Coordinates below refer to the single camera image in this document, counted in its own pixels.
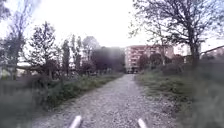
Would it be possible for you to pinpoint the dark dense tree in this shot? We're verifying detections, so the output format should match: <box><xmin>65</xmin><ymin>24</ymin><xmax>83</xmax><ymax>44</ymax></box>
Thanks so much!
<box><xmin>89</xmin><ymin>46</ymin><xmax>126</xmax><ymax>73</ymax></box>

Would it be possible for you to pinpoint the red brick apartment building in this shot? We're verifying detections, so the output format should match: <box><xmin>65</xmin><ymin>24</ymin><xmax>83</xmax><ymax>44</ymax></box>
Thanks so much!
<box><xmin>123</xmin><ymin>44</ymin><xmax>175</xmax><ymax>75</ymax></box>

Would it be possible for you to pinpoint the grey gravel path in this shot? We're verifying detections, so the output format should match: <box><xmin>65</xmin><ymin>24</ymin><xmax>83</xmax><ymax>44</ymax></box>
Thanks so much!
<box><xmin>31</xmin><ymin>73</ymin><xmax>179</xmax><ymax>128</ymax></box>

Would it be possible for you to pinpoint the grass verge with weeds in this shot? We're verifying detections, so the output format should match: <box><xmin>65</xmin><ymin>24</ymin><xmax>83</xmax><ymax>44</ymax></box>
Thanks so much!
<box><xmin>0</xmin><ymin>71</ymin><xmax>125</xmax><ymax>128</ymax></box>
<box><xmin>134</xmin><ymin>68</ymin><xmax>224</xmax><ymax>128</ymax></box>

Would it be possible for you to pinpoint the robot's own part right stub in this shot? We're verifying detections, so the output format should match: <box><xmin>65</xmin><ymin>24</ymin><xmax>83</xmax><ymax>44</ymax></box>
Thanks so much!
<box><xmin>137</xmin><ymin>118</ymin><xmax>149</xmax><ymax>128</ymax></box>

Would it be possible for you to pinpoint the robot's own part stub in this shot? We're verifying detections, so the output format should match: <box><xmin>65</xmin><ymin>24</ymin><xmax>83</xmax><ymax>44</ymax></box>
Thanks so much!
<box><xmin>69</xmin><ymin>115</ymin><xmax>83</xmax><ymax>128</ymax></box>
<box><xmin>137</xmin><ymin>118</ymin><xmax>149</xmax><ymax>128</ymax></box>

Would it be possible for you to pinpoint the robot's own part left stub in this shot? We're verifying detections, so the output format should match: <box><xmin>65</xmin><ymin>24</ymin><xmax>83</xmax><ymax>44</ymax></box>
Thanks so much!
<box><xmin>69</xmin><ymin>115</ymin><xmax>83</xmax><ymax>128</ymax></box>

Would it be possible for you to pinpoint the row of thin trees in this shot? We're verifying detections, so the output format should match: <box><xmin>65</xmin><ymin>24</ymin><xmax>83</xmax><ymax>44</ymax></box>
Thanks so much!
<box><xmin>0</xmin><ymin>0</ymin><xmax>101</xmax><ymax>80</ymax></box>

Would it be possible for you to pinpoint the pale building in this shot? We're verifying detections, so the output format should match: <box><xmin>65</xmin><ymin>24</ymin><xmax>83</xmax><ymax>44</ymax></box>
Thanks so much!
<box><xmin>173</xmin><ymin>43</ymin><xmax>193</xmax><ymax>58</ymax></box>

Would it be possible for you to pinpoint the large bare tree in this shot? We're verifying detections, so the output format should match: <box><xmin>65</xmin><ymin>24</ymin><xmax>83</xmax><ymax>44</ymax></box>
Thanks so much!
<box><xmin>129</xmin><ymin>0</ymin><xmax>224</xmax><ymax>69</ymax></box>

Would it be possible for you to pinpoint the low building with roof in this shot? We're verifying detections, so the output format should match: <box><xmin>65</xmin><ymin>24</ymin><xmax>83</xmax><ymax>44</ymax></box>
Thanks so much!
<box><xmin>199</xmin><ymin>44</ymin><xmax>224</xmax><ymax>62</ymax></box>

